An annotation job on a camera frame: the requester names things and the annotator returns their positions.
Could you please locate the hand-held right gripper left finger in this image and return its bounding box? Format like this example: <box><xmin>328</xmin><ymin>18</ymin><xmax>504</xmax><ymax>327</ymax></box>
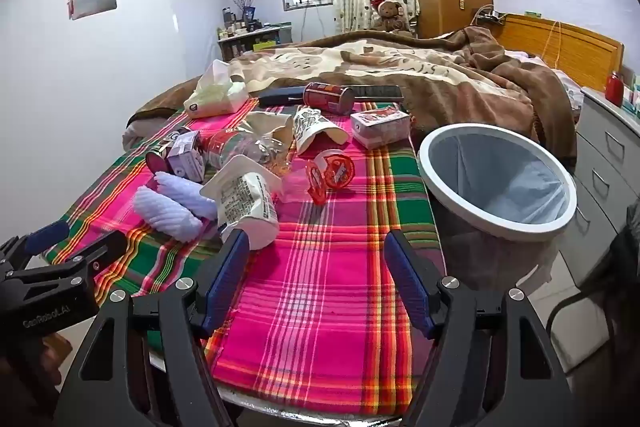
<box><xmin>52</xmin><ymin>229</ymin><xmax>251</xmax><ymax>427</ymax></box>

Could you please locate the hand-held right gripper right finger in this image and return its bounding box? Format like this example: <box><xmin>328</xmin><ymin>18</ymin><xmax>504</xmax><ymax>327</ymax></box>
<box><xmin>385</xmin><ymin>229</ymin><xmax>583</xmax><ymax>427</ymax></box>

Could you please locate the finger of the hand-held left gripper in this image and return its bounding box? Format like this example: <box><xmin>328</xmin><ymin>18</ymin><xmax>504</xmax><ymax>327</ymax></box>
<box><xmin>47</xmin><ymin>231</ymin><xmax>129</xmax><ymax>280</ymax></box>
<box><xmin>0</xmin><ymin>221</ymin><xmax>70</xmax><ymax>275</ymax></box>

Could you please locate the white printed noodle cup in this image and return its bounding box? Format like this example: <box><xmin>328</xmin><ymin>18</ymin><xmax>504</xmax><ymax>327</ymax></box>
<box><xmin>200</xmin><ymin>154</ymin><xmax>283</xmax><ymax>250</ymax></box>

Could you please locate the lavender ribbed roll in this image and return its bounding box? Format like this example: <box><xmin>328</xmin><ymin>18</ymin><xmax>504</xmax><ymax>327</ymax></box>
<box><xmin>154</xmin><ymin>171</ymin><xmax>218</xmax><ymax>220</ymax></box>
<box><xmin>135</xmin><ymin>186</ymin><xmax>203</xmax><ymax>242</ymax></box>

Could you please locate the white rimmed trash bin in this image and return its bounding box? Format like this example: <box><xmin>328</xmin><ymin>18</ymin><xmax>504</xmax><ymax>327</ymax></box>
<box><xmin>416</xmin><ymin>123</ymin><xmax>578</xmax><ymax>308</ymax></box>

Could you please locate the small purple box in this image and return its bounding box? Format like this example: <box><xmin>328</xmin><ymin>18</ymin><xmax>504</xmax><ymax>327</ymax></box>
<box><xmin>166</xmin><ymin>131</ymin><xmax>206</xmax><ymax>182</ymax></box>

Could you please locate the clear bottle with red label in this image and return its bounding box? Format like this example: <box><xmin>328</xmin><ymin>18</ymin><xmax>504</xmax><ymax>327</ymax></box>
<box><xmin>204</xmin><ymin>128</ymin><xmax>291</xmax><ymax>175</ymax></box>

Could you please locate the clear cup with red lid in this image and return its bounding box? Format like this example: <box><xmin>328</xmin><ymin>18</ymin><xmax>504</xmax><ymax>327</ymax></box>
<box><xmin>306</xmin><ymin>148</ymin><xmax>356</xmax><ymax>206</ymax></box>

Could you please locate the red white carton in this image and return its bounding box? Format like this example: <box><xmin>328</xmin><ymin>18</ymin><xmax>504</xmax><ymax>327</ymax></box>
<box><xmin>350</xmin><ymin>104</ymin><xmax>412</xmax><ymax>150</ymax></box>

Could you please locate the beige paper bag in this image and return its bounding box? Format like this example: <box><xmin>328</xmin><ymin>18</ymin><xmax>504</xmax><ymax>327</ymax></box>
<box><xmin>245</xmin><ymin>109</ymin><xmax>294</xmax><ymax>168</ymax></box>

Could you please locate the printed paper cup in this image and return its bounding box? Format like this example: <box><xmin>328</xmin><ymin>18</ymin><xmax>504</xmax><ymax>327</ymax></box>
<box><xmin>292</xmin><ymin>106</ymin><xmax>349</xmax><ymax>155</ymax></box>

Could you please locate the large red can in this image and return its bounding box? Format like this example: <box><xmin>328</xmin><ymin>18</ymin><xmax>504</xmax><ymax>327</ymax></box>
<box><xmin>303</xmin><ymin>83</ymin><xmax>355</xmax><ymax>115</ymax></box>

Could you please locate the pink green plaid cloth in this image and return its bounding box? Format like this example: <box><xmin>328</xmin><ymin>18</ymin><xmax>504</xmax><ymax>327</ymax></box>
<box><xmin>45</xmin><ymin>99</ymin><xmax>446</xmax><ymax>418</ymax></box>

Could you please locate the cream soft tissue pack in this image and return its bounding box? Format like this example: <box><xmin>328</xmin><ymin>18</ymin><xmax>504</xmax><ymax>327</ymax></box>
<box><xmin>183</xmin><ymin>59</ymin><xmax>248</xmax><ymax>116</ymax></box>

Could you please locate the metal chair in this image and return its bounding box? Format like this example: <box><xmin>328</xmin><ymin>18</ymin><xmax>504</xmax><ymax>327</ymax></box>
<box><xmin>545</xmin><ymin>287</ymin><xmax>616</xmax><ymax>368</ymax></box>

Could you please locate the dark blue glasses case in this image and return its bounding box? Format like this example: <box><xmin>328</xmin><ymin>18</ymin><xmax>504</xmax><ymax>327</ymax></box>
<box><xmin>257</xmin><ymin>87</ymin><xmax>307</xmax><ymax>108</ymax></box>

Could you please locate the long black flat box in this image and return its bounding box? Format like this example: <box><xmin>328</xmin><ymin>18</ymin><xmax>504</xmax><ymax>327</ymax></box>
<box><xmin>342</xmin><ymin>84</ymin><xmax>405</xmax><ymax>102</ymax></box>

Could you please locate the brown patterned blanket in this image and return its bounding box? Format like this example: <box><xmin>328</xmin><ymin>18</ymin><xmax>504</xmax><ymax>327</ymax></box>
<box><xmin>127</xmin><ymin>26</ymin><xmax>581</xmax><ymax>168</ymax></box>

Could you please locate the dark fuzzy cloth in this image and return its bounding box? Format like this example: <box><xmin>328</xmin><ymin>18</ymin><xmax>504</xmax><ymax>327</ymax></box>
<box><xmin>597</xmin><ymin>202</ymin><xmax>640</xmax><ymax>378</ymax></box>

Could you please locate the cluttered white desk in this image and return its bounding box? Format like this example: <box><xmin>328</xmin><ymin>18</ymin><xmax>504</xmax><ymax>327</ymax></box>
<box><xmin>217</xmin><ymin>21</ymin><xmax>293</xmax><ymax>60</ymax></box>

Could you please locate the grey drawer nightstand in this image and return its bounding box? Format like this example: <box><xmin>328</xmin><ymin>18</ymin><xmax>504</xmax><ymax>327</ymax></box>
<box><xmin>570</xmin><ymin>84</ymin><xmax>640</xmax><ymax>288</ymax></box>

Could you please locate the brown teddy bear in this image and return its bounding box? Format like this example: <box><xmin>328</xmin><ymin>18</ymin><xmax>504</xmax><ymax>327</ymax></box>
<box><xmin>369</xmin><ymin>0</ymin><xmax>413</xmax><ymax>32</ymax></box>

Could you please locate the wooden headboard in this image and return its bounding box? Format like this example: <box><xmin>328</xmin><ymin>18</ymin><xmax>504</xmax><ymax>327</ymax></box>
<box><xmin>492</xmin><ymin>12</ymin><xmax>626</xmax><ymax>80</ymax></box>

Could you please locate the pile of small boxes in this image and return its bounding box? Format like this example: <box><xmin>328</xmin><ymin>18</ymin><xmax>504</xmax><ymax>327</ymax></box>
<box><xmin>621</xmin><ymin>69</ymin><xmax>640</xmax><ymax>115</ymax></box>

